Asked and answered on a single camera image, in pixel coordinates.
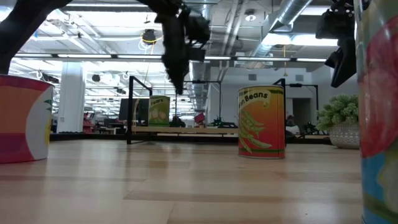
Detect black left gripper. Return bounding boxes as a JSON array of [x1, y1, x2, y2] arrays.
[[136, 0, 191, 95]]

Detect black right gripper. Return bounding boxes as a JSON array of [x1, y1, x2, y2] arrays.
[[325, 0, 357, 88]]

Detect green pears can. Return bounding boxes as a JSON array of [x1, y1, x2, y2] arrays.
[[148, 95, 171, 128]]

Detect blue label vegetable can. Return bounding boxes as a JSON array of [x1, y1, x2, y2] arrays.
[[354, 0, 398, 224]]

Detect orange green beans can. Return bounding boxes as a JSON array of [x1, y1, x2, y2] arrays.
[[238, 85, 286, 160]]

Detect orange pink white can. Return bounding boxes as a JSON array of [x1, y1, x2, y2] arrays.
[[0, 73, 54, 165]]

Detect wooden shelf black metal legs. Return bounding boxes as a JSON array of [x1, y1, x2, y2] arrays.
[[126, 75, 289, 147]]

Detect succulent in grey pot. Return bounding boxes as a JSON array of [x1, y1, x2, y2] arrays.
[[316, 94, 361, 150]]

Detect black background monitor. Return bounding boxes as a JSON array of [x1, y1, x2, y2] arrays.
[[119, 98, 150, 127]]

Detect person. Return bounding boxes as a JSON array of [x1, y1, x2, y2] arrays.
[[285, 114, 301, 135]]

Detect long ceiling light strip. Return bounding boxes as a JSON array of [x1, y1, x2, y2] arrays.
[[14, 53, 327, 62]]

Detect white building column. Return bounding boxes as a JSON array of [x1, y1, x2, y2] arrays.
[[57, 61, 86, 134]]

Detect black hanging device yellow cable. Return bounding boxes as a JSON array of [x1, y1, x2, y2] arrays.
[[141, 29, 158, 45]]

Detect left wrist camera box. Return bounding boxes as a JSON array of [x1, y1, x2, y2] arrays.
[[185, 14, 211, 62]]

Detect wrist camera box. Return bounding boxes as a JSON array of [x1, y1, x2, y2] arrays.
[[315, 7, 340, 40], [185, 14, 211, 62]]

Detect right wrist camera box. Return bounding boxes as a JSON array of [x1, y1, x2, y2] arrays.
[[315, 7, 340, 40]]

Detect black background metal frame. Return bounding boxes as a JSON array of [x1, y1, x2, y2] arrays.
[[183, 80, 223, 126], [289, 83, 320, 126]]

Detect silver ventilation duct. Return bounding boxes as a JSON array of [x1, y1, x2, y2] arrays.
[[248, 0, 313, 63]]

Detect black metal table frame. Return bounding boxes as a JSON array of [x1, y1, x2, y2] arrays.
[[49, 132, 330, 146]]

